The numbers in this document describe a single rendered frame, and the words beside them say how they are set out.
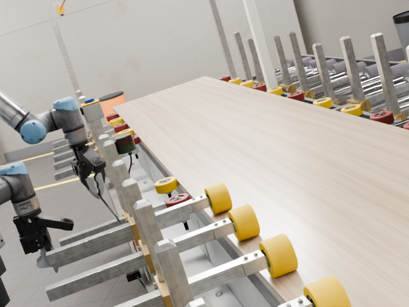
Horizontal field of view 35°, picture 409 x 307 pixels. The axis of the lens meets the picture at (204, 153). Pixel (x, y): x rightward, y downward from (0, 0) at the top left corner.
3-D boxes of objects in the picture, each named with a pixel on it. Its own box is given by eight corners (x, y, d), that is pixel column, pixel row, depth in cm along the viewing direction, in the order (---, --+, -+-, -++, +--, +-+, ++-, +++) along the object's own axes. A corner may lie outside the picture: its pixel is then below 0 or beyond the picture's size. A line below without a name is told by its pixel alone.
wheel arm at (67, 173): (56, 182, 321) (53, 174, 320) (56, 181, 325) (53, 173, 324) (140, 153, 328) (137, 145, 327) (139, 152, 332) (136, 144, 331)
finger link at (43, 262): (42, 278, 202) (31, 251, 200) (60, 270, 203) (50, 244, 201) (42, 281, 199) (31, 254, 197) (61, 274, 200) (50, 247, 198)
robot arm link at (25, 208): (36, 191, 201) (35, 197, 193) (41, 204, 202) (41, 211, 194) (12, 199, 200) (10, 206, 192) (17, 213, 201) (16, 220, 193)
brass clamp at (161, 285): (167, 320, 128) (159, 298, 127) (156, 294, 141) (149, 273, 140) (196, 309, 129) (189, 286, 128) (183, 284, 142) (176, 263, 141)
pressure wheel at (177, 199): (178, 237, 206) (167, 204, 203) (173, 229, 214) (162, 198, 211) (201, 228, 207) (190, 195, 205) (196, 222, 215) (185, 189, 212)
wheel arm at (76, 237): (62, 251, 226) (58, 240, 225) (62, 248, 229) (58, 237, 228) (180, 209, 233) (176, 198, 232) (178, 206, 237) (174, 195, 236)
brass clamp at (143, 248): (148, 275, 152) (142, 256, 151) (140, 256, 165) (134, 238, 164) (173, 265, 153) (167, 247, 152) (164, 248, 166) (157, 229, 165)
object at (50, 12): (93, 145, 455) (44, 3, 431) (92, 143, 464) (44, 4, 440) (109, 139, 457) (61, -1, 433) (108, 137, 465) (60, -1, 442)
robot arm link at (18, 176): (-9, 171, 193) (13, 160, 200) (3, 204, 196) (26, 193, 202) (5, 169, 188) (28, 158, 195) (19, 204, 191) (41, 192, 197)
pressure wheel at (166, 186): (178, 212, 229) (168, 183, 226) (159, 214, 233) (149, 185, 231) (188, 203, 236) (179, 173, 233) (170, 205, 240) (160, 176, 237)
